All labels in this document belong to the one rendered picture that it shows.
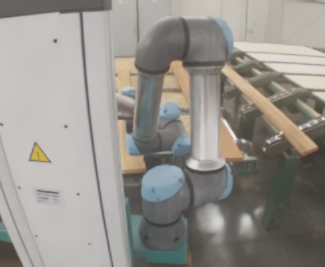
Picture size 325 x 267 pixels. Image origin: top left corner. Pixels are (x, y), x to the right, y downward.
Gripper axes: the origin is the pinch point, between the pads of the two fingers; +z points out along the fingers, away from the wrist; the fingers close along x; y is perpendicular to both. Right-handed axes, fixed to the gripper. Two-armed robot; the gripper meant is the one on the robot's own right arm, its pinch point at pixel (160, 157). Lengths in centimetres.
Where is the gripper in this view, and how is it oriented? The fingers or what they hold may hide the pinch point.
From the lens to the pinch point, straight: 125.2
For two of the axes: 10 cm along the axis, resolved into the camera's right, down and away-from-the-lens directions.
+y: -0.1, 7.6, -6.5
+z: -1.4, 6.4, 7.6
